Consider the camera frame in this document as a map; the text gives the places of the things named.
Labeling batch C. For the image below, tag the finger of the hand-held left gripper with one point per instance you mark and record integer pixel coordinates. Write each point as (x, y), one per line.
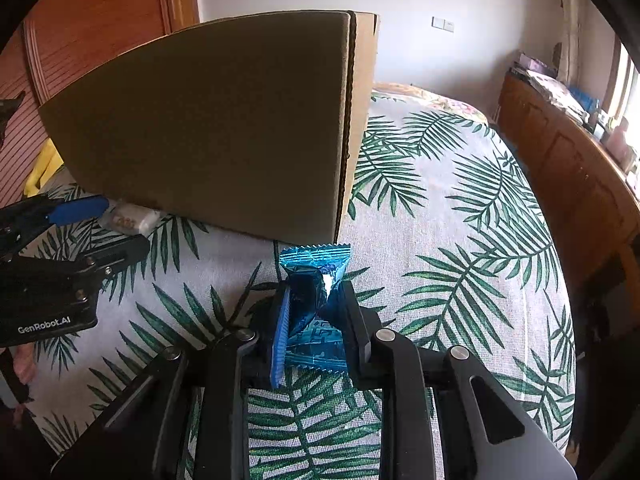
(77, 211)
(125, 252)

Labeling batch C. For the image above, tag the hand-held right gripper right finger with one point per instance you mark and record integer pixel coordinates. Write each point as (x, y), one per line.
(357, 340)

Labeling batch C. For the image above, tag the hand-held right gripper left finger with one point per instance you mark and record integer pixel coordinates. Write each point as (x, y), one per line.
(281, 340)

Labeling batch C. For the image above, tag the small white snack packet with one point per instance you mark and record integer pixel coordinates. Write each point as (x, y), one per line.
(132, 221)

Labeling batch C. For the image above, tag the blue snack packet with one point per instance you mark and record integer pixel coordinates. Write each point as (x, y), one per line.
(312, 270)

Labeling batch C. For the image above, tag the brown cardboard box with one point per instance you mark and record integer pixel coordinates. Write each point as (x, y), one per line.
(200, 125)

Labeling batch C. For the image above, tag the person's left hand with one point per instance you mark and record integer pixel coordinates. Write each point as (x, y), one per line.
(22, 375)

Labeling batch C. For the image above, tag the yellow plush toy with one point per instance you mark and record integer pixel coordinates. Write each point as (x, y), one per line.
(42, 170)

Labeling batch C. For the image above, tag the leaf print blanket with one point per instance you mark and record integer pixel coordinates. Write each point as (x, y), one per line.
(450, 240)

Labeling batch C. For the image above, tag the red wooden wardrobe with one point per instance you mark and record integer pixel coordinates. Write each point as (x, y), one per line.
(75, 45)

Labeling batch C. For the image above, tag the floral quilt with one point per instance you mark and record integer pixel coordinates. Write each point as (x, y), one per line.
(440, 102)

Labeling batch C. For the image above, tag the wooden dresser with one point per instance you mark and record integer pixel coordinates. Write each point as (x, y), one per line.
(565, 170)

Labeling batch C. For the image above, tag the purple book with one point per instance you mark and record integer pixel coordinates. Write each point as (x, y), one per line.
(532, 64)

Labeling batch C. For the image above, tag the blue box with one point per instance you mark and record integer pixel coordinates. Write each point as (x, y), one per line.
(584, 100)

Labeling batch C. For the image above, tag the white lace curtain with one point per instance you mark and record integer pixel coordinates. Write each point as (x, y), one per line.
(575, 25)

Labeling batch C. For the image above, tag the white wall switch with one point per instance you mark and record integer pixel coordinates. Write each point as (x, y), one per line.
(443, 23)

